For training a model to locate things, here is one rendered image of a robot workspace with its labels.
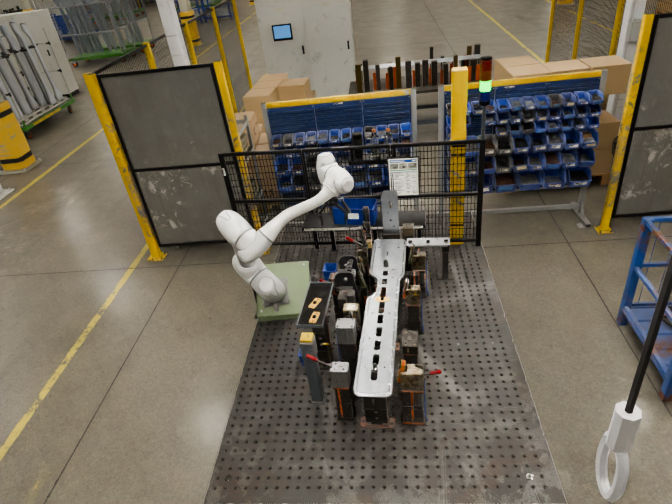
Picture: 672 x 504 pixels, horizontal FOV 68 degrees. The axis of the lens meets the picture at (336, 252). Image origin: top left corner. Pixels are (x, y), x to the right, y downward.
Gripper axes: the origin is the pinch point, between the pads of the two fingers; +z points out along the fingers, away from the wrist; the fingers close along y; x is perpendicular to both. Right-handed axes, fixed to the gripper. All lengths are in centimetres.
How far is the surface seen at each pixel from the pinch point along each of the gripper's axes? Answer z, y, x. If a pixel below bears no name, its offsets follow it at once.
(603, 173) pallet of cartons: 132, 248, 323
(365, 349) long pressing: 46, 19, -52
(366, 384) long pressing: 46, 22, -75
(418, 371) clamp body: 40, 47, -72
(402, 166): 8, 34, 90
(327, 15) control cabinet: -14, -114, 676
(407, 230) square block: 42, 37, 59
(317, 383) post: 61, -7, -63
